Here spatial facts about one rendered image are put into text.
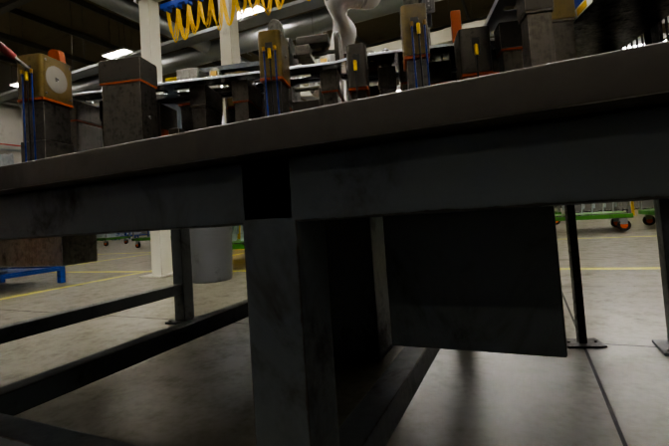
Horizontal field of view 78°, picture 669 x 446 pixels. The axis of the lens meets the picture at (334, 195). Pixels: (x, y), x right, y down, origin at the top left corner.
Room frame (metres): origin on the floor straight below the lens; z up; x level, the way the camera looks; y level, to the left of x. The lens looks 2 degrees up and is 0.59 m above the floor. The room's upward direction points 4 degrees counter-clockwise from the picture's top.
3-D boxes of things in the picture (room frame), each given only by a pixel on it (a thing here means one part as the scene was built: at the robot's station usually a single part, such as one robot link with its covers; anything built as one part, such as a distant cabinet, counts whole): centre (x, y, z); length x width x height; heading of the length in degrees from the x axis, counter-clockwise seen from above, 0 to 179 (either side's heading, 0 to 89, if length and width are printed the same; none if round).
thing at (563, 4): (0.99, -0.55, 0.88); 0.08 x 0.08 x 0.36; 81
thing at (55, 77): (1.12, 0.78, 0.88); 0.14 x 0.09 x 0.36; 171
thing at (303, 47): (1.41, 0.03, 0.94); 0.18 x 0.13 x 0.49; 81
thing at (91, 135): (1.32, 0.79, 0.84); 0.12 x 0.05 x 0.29; 171
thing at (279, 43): (1.03, 0.13, 0.87); 0.12 x 0.07 x 0.35; 171
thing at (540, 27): (0.76, -0.39, 0.84); 0.05 x 0.05 x 0.29; 81
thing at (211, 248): (4.21, 1.29, 0.36); 0.50 x 0.50 x 0.73
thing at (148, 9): (4.90, 2.07, 1.64); 0.36 x 0.36 x 3.28; 66
